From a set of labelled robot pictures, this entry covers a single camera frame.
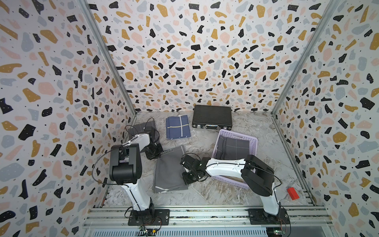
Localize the black hard briefcase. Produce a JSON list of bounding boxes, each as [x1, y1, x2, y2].
[[192, 105, 233, 130]]

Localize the purple plastic basket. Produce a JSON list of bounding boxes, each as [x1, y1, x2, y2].
[[211, 128, 259, 190]]

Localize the red block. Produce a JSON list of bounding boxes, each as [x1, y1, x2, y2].
[[287, 187, 300, 200]]

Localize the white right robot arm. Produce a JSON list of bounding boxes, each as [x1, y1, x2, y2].
[[181, 154, 280, 216]]

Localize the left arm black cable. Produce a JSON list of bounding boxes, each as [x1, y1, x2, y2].
[[91, 145, 119, 186]]

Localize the right corner aluminium post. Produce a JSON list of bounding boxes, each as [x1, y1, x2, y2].
[[271, 0, 340, 119]]

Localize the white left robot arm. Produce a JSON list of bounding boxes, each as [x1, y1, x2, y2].
[[109, 127, 161, 222]]

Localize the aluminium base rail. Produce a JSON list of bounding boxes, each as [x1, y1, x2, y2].
[[83, 206, 338, 237]]

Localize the grey checked pillowcase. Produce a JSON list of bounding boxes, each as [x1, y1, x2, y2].
[[126, 119, 156, 139], [215, 136, 250, 160]]

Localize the plain dark grey pillowcase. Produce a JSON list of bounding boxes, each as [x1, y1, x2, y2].
[[153, 145, 188, 194]]

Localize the left corner aluminium post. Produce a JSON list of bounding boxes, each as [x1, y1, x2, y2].
[[77, 0, 137, 118]]

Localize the navy blue checked pillowcase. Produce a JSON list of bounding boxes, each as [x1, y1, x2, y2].
[[166, 115, 190, 140]]

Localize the corner aluminium post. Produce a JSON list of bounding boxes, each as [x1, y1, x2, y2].
[[271, 0, 340, 119], [77, 0, 137, 118]]

